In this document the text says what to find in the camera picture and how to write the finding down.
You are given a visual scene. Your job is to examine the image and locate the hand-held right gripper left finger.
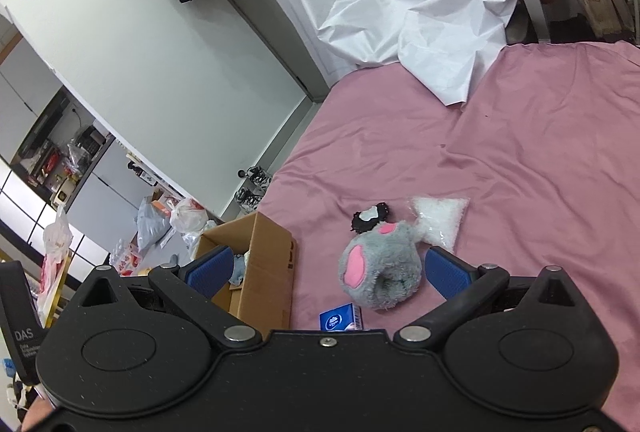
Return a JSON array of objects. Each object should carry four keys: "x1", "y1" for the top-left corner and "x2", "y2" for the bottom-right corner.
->
[{"x1": 75, "y1": 246, "x2": 263, "y2": 350}]

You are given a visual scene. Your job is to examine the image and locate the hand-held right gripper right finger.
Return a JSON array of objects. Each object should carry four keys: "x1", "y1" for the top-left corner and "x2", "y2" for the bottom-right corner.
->
[{"x1": 394, "y1": 246, "x2": 583, "y2": 350}]

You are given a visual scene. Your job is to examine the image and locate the clear bag of white beads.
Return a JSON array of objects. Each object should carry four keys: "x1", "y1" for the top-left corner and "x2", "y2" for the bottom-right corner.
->
[{"x1": 409, "y1": 195, "x2": 471, "y2": 256}]

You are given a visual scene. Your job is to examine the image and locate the grey pink plush toy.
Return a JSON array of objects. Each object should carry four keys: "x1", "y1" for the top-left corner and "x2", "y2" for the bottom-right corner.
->
[{"x1": 337, "y1": 220, "x2": 423, "y2": 311}]

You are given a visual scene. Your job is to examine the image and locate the brown cardboard box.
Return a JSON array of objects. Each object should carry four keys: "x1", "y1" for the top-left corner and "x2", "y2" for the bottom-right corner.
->
[{"x1": 194, "y1": 211, "x2": 299, "y2": 332}]

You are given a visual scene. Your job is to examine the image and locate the black white furry accessory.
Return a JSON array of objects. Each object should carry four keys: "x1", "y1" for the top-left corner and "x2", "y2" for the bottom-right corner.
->
[{"x1": 351, "y1": 203, "x2": 392, "y2": 234}]

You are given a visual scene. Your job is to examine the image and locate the blue tissue pack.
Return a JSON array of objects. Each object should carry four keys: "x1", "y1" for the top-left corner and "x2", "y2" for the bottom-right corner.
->
[{"x1": 318, "y1": 303, "x2": 367, "y2": 332}]

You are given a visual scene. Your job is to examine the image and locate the clear crumpled plastic bag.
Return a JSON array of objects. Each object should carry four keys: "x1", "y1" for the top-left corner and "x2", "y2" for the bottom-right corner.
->
[{"x1": 181, "y1": 221, "x2": 224, "y2": 263}]

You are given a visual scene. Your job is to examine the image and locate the white red plastic bag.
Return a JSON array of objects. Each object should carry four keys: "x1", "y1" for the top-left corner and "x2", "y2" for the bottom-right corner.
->
[{"x1": 170, "y1": 198, "x2": 209, "y2": 233}]

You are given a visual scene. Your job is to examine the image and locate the grey plastic bag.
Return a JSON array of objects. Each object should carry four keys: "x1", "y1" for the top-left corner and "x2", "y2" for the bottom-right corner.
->
[{"x1": 136, "y1": 196, "x2": 176, "y2": 253}]

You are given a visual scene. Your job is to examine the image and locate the white printed hanging bag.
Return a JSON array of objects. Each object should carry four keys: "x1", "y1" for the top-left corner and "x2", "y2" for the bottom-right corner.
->
[{"x1": 40, "y1": 206, "x2": 74, "y2": 315}]

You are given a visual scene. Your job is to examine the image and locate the red white snack packets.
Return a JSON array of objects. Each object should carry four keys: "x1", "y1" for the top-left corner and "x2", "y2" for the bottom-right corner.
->
[{"x1": 111, "y1": 238, "x2": 145, "y2": 277}]

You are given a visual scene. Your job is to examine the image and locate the pink bed sheet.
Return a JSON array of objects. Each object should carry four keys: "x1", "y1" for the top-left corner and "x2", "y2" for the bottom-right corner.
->
[{"x1": 222, "y1": 40, "x2": 640, "y2": 432}]

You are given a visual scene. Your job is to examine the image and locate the white cabinet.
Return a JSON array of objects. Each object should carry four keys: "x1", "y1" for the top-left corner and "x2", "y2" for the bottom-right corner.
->
[{"x1": 65, "y1": 138, "x2": 168, "y2": 255}]

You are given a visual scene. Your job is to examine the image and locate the cluttered dark shelf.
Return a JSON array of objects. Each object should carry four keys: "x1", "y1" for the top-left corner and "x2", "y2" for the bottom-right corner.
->
[{"x1": 10, "y1": 86, "x2": 119, "y2": 209}]

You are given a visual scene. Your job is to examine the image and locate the grey door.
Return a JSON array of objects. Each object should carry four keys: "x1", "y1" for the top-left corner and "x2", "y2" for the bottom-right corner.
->
[{"x1": 220, "y1": 0, "x2": 333, "y2": 103}]

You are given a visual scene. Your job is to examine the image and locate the white crumpled sheet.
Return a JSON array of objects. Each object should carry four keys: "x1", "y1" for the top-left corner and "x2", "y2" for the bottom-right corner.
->
[{"x1": 269, "y1": 0, "x2": 519, "y2": 107}]

